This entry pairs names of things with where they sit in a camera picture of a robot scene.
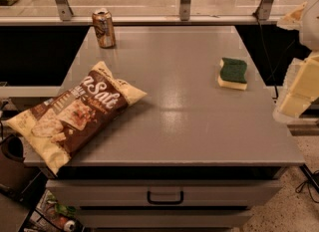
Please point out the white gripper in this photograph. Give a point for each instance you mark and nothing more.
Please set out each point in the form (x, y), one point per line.
(310, 30)

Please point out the green and yellow sponge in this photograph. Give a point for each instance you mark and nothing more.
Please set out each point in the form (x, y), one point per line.
(232, 74)

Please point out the orange soda can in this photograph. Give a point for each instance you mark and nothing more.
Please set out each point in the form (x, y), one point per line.
(104, 28)

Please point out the grey upper drawer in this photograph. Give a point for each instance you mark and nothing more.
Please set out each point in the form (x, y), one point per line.
(133, 193)

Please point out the grey drawer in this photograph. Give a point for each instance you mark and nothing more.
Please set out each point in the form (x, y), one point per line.
(133, 193)
(179, 218)

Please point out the brown and cream chip bag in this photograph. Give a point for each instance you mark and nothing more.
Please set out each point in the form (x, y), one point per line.
(59, 127)

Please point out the grey lower drawer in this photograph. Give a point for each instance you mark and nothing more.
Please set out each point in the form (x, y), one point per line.
(179, 218)

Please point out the items on lower shelf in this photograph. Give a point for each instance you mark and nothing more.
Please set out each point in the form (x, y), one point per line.
(50, 215)

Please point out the dark brown bin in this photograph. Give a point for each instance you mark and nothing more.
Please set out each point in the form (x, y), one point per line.
(14, 174)

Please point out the black drawer handle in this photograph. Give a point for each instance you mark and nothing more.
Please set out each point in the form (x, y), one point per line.
(165, 198)

